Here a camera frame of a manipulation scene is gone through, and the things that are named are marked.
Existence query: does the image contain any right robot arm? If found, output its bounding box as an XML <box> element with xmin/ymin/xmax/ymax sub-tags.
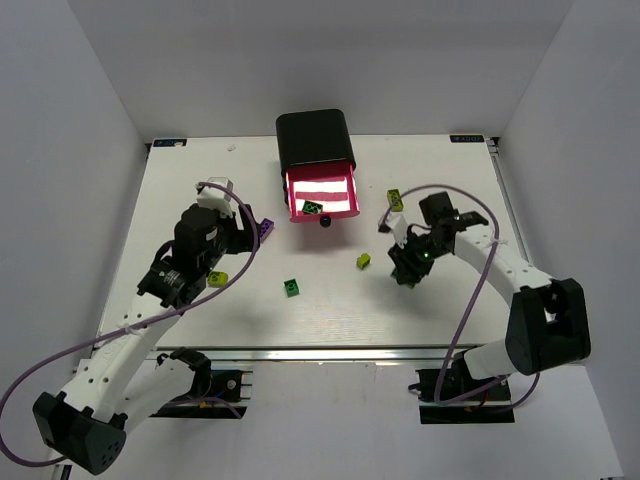
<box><xmin>378</xmin><ymin>192</ymin><xmax>591</xmax><ymax>403</ymax></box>

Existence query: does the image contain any lime small lego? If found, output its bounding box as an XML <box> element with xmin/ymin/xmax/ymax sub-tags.
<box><xmin>356</xmin><ymin>253</ymin><xmax>371</xmax><ymax>270</ymax></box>

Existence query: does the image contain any pink drawer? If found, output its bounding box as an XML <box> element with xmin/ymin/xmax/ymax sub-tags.
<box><xmin>284</xmin><ymin>161</ymin><xmax>360</xmax><ymax>227</ymax></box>

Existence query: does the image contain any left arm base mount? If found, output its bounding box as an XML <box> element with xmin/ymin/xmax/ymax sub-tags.
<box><xmin>151</xmin><ymin>366</ymin><xmax>253</xmax><ymax>420</ymax></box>

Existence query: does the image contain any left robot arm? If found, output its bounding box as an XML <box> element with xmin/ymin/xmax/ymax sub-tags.
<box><xmin>33</xmin><ymin>204</ymin><xmax>260</xmax><ymax>475</ymax></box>

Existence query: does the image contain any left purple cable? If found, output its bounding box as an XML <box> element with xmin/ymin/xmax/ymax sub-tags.
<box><xmin>0</xmin><ymin>182</ymin><xmax>262</xmax><ymax>468</ymax></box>

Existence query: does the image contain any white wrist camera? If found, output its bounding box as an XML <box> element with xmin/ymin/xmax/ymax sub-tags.
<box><xmin>195</xmin><ymin>177</ymin><xmax>233</xmax><ymax>218</ymax></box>
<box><xmin>378</xmin><ymin>212</ymin><xmax>409</xmax><ymax>249</ymax></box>

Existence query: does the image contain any dark green curved lego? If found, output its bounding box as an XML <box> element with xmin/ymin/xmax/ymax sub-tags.
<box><xmin>301</xmin><ymin>200</ymin><xmax>323</xmax><ymax>215</ymax></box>

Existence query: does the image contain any lime long lego brick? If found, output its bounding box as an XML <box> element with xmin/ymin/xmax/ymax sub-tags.
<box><xmin>386</xmin><ymin>189</ymin><xmax>404</xmax><ymax>212</ymax></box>

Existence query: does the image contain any dark green long lego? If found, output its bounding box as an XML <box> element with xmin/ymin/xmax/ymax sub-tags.
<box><xmin>390</xmin><ymin>269</ymin><xmax>416</xmax><ymax>290</ymax></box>

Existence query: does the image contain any right blue label sticker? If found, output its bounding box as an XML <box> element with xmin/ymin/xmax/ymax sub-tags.
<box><xmin>449</xmin><ymin>134</ymin><xmax>485</xmax><ymax>143</ymax></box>

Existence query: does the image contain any left blue label sticker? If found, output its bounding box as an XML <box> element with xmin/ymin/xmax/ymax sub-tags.
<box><xmin>152</xmin><ymin>138</ymin><xmax>187</xmax><ymax>148</ymax></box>

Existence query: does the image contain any purple cable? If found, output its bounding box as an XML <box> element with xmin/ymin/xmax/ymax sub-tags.
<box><xmin>0</xmin><ymin>182</ymin><xmax>262</xmax><ymax>468</ymax></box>
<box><xmin>378</xmin><ymin>184</ymin><xmax>544</xmax><ymax>414</ymax></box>

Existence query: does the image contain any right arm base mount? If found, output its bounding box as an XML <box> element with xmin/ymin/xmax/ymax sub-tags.
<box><xmin>407</xmin><ymin>359</ymin><xmax>515</xmax><ymax>425</ymax></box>

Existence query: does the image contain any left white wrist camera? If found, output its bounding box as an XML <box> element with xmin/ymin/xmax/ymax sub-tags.
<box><xmin>195</xmin><ymin>177</ymin><xmax>233</xmax><ymax>218</ymax></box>

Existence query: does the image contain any black drawer cabinet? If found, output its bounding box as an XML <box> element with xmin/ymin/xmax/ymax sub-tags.
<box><xmin>275</xmin><ymin>109</ymin><xmax>356</xmax><ymax>177</ymax></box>

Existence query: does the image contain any blue label sticker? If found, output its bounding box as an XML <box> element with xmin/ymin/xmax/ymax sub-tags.
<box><xmin>152</xmin><ymin>138</ymin><xmax>187</xmax><ymax>148</ymax></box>
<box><xmin>449</xmin><ymin>134</ymin><xmax>485</xmax><ymax>143</ymax></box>

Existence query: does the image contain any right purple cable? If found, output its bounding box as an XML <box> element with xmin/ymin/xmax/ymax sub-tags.
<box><xmin>378</xmin><ymin>184</ymin><xmax>544</xmax><ymax>414</ymax></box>

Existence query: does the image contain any purple long lego brick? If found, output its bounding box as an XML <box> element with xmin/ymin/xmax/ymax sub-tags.
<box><xmin>259</xmin><ymin>218</ymin><xmax>275</xmax><ymax>244</ymax></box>

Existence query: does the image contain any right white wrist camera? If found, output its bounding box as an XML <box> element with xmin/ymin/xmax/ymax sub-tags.
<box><xmin>378</xmin><ymin>212</ymin><xmax>409</xmax><ymax>249</ymax></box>

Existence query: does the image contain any dark green square lego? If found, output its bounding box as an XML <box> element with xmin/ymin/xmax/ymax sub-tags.
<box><xmin>284</xmin><ymin>279</ymin><xmax>300</xmax><ymax>298</ymax></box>

